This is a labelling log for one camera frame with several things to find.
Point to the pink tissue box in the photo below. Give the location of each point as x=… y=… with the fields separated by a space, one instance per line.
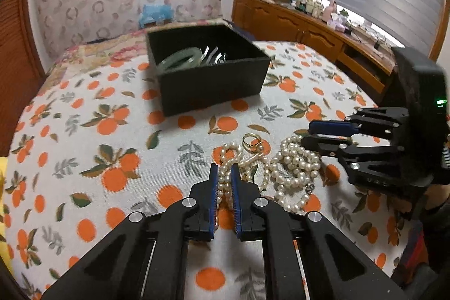
x=335 y=17

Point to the orange fruit print cloth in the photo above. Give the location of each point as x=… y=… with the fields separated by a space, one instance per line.
x=140 y=163

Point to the person's right forearm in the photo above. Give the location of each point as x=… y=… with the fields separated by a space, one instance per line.
x=430 y=236

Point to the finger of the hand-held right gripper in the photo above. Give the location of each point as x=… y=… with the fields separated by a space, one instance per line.
x=334 y=127
x=325 y=145

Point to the group of cosmetic bottles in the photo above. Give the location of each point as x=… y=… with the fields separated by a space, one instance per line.
x=311 y=6

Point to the brown slatted wooden wardrobe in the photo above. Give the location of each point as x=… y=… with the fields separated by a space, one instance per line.
x=19 y=50

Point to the black box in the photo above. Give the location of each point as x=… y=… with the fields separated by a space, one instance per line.
x=211 y=78

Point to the floral bedsheet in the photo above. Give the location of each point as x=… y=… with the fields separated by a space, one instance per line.
x=116 y=43

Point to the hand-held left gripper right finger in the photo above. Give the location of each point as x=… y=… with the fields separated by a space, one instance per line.
x=236 y=205

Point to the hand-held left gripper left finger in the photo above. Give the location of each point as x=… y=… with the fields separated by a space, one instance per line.
x=212 y=205

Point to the wooden sideboard cabinet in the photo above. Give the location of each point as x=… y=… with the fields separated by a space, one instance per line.
x=306 y=33

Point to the small-bead pearl strand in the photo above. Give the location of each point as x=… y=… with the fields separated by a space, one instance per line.
x=226 y=159

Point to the blue plush item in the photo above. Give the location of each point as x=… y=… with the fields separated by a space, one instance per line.
x=156 y=13

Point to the green jade bangle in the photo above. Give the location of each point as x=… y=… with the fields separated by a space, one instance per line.
x=179 y=59

